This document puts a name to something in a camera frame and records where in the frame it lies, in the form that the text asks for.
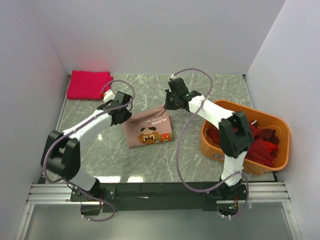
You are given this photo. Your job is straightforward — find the pink t shirt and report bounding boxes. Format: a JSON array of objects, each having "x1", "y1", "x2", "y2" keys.
[{"x1": 124, "y1": 106, "x2": 174, "y2": 148}]

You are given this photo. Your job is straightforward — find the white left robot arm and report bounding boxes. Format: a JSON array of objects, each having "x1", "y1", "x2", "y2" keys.
[{"x1": 41, "y1": 91, "x2": 133, "y2": 201}]

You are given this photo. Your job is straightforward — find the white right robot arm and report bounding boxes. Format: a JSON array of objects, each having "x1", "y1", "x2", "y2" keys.
[{"x1": 164, "y1": 75, "x2": 254, "y2": 200}]

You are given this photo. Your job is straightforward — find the folded magenta t shirt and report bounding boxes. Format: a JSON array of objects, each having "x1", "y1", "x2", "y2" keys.
[{"x1": 66, "y1": 70, "x2": 114, "y2": 100}]

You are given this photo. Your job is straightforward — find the dark red t shirt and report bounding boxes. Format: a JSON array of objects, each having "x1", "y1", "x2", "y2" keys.
[{"x1": 205, "y1": 121, "x2": 280, "y2": 168}]

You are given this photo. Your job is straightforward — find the orange plastic bin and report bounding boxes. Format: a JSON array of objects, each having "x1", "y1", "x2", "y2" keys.
[{"x1": 199, "y1": 99, "x2": 291, "y2": 176}]

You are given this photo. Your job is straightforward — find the black base beam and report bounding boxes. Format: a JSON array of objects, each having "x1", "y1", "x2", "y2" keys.
[{"x1": 69, "y1": 182, "x2": 248, "y2": 213}]

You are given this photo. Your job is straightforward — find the bright red t shirt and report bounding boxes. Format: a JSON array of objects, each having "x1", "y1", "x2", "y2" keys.
[{"x1": 264, "y1": 141, "x2": 279, "y2": 158}]

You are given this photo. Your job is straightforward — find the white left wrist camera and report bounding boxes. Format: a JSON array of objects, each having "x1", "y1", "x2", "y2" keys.
[{"x1": 100, "y1": 89, "x2": 115, "y2": 103}]

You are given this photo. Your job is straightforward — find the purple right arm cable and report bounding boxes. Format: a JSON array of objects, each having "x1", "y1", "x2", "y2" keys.
[{"x1": 171, "y1": 68, "x2": 250, "y2": 219}]

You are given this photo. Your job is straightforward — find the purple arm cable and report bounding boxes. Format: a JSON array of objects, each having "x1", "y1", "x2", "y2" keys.
[
  {"x1": 171, "y1": 68, "x2": 250, "y2": 219},
  {"x1": 42, "y1": 79, "x2": 136, "y2": 222}
]

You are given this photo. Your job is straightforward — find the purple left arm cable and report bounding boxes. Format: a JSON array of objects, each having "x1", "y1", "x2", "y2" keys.
[{"x1": 42, "y1": 79, "x2": 136, "y2": 222}]

